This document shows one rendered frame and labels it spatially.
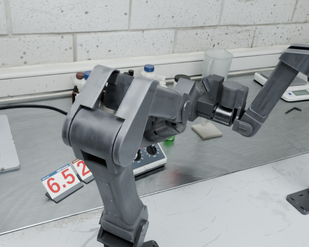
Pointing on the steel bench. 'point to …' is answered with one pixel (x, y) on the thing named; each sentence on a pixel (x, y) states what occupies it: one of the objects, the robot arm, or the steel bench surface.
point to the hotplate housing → (150, 165)
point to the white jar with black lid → (179, 78)
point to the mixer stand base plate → (2, 146)
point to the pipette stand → (206, 130)
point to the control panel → (145, 160)
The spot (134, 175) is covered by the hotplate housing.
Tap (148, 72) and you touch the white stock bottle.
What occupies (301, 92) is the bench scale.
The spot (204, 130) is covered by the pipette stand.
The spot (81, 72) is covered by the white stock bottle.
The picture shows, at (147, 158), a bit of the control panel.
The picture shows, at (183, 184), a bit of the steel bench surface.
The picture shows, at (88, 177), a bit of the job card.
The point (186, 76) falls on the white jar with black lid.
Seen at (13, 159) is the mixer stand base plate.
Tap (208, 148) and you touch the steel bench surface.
